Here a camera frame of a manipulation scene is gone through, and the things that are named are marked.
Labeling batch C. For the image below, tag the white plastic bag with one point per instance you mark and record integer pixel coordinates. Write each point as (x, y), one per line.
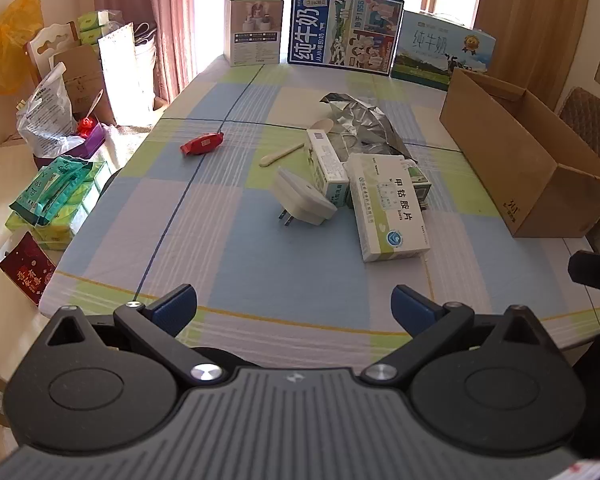
(47, 115)

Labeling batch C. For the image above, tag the pile of green tissue packets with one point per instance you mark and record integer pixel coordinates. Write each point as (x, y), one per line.
(55, 195)

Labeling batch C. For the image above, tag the cardboard box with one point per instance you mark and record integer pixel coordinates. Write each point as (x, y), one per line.
(505, 150)

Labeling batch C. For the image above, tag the red gift bag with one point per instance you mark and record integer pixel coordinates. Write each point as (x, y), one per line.
(25, 272)

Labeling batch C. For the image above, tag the white wooden chair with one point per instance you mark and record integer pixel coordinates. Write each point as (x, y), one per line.
(50, 42)

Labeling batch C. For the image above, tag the small white green medicine box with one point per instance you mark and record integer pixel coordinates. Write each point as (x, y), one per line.
(325, 165)

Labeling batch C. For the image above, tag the white product box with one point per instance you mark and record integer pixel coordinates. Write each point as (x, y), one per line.
(252, 30)

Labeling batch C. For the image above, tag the blue cartoon milk carton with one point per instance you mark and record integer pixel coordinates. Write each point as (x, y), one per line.
(340, 25)

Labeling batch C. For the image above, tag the brown curtain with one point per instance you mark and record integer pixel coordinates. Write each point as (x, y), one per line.
(530, 20)

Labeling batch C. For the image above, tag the yellow plastic bag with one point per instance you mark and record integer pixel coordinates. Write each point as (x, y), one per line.
(10, 45)

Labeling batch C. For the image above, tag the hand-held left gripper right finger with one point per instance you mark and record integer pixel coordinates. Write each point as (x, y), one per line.
(412, 309)

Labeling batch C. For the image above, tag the red snack packet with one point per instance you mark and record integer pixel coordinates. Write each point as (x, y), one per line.
(202, 143)

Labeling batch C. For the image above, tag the purple box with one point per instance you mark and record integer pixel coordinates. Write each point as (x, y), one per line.
(82, 147)

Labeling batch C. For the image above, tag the pink curtain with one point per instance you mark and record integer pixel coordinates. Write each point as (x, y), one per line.
(145, 10)

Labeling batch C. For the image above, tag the brown cardboard carton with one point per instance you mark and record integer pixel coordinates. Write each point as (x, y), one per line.
(82, 80)

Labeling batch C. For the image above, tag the white paper bag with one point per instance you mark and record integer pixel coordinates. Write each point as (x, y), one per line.
(122, 70)

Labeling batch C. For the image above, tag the white power adapter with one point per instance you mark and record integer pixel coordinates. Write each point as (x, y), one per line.
(302, 197)

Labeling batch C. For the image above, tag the green pasture milk carton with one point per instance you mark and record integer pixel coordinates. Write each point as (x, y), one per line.
(440, 50)

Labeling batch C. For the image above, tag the beige spoon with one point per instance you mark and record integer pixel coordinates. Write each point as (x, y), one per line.
(280, 154)

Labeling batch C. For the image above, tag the small red toy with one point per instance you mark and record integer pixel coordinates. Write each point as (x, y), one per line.
(85, 126)

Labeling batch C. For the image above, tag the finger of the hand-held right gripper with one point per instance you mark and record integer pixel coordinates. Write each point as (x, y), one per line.
(592, 270)

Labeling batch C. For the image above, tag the large white medicine box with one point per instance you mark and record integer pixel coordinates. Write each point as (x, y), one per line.
(387, 210)

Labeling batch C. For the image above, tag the checked cloth desktop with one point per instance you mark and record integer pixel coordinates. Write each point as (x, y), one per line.
(220, 240)

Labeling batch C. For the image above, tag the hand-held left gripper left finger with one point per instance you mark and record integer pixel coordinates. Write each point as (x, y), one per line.
(172, 307)

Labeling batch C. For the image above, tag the quilted cushion chair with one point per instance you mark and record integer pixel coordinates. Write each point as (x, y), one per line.
(590, 115)

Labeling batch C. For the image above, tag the silver foil bag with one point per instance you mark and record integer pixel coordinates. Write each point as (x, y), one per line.
(365, 120)

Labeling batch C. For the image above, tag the green tissue packs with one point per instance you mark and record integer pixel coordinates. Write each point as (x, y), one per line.
(92, 25)

